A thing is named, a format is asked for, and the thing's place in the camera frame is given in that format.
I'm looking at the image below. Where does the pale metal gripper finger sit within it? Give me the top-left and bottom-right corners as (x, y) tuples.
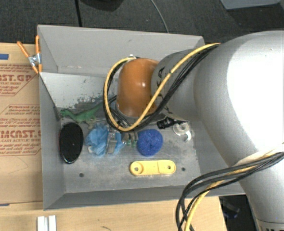
(106, 130), (116, 154)

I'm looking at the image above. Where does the grey metal bin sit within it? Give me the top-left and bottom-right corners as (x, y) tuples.
(37, 25), (245, 211)

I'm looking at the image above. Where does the yellow flat piece with holes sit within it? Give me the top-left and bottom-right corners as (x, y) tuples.
(129, 160), (177, 177)

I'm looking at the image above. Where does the black oval object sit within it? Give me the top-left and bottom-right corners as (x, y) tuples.
(58, 122), (84, 165)

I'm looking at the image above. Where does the blue round sponge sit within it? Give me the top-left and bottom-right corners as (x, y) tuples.
(136, 128), (164, 157)

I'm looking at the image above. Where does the brown cardboard board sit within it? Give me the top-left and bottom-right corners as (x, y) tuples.
(0, 41), (44, 207)

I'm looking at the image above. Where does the green toy dinosaur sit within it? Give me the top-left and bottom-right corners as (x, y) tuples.
(60, 102), (104, 125)

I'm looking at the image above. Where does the black cylinder on white bracket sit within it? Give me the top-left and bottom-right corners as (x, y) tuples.
(156, 118), (194, 142)

